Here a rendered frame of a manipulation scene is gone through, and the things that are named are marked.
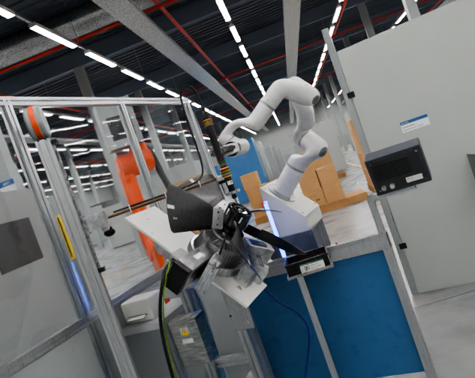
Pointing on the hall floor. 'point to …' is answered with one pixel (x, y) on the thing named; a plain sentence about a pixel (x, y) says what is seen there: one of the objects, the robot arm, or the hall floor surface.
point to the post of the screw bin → (317, 327)
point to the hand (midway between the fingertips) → (218, 151)
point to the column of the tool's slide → (73, 226)
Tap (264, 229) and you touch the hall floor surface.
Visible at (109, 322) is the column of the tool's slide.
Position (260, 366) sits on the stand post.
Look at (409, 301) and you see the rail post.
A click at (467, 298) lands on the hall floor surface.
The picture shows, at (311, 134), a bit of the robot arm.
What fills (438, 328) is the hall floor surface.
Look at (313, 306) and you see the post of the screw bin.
